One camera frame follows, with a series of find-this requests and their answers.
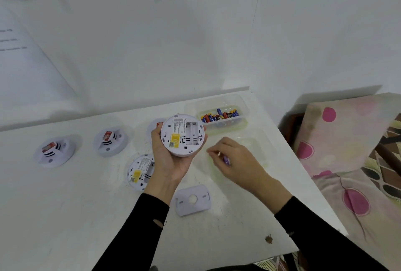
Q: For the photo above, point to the person's left hand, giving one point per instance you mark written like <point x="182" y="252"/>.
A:
<point x="167" y="170"/>

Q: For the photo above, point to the person's right hand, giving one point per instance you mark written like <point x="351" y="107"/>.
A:
<point x="244" y="167"/>

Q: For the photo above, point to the blue battery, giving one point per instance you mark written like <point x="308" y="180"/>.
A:
<point x="227" y="160"/>

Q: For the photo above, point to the white round smoke detector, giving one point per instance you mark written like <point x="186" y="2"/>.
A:
<point x="152" y="126"/>
<point x="109" y="150"/>
<point x="56" y="161"/>
<point x="175" y="126"/>
<point x="138" y="167"/>

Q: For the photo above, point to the mounting plate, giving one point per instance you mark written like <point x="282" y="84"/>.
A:
<point x="185" y="208"/>

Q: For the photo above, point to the person's right forearm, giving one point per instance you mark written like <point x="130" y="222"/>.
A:
<point x="313" y="236"/>

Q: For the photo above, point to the person's left forearm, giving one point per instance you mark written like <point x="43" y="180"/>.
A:
<point x="134" y="236"/>

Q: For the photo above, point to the clear plastic container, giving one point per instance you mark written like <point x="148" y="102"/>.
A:
<point x="260" y="145"/>
<point x="192" y="106"/>

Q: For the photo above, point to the patterned mat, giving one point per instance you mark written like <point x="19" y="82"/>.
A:
<point x="275" y="264"/>

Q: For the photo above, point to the pink dotted pillow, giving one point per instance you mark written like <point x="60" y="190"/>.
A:
<point x="344" y="136"/>

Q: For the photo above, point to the brown patterned cloth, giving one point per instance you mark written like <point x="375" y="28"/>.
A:
<point x="388" y="183"/>

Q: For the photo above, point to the pink dotted bedsheet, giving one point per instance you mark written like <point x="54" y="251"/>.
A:
<point x="376" y="236"/>

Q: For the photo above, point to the white paper with text lines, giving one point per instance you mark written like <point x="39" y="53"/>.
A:
<point x="28" y="83"/>

